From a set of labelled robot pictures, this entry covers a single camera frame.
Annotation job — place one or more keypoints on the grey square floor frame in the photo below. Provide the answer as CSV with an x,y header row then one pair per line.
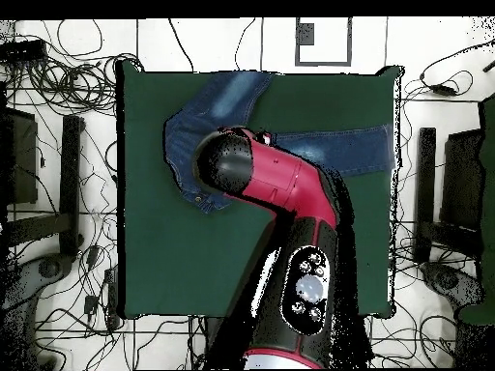
x,y
305,34

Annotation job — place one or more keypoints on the blue denim jeans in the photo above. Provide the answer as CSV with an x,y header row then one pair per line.
x,y
216,100

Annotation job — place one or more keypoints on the black power adapter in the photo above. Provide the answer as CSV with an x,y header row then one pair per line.
x,y
442,89
91,304
93,255

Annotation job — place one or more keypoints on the dark green table cloth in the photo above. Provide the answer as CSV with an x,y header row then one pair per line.
x,y
174,251

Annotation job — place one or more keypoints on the dark green spare cloth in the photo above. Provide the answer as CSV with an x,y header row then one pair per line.
x,y
488,193

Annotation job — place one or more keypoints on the black stand base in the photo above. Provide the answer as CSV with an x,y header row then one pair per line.
x,y
425,185
70,185

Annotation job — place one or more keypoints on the grey wheeled chair base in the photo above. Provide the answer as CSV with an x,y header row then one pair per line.
x,y
50,268
448,280

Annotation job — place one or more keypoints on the black power strip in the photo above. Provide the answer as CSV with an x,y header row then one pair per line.
x,y
112,297
23,50

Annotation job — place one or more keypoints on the black box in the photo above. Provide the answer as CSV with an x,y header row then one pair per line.
x,y
23,162
462,177

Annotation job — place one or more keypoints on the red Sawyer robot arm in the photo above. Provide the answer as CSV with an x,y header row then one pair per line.
x,y
286,177

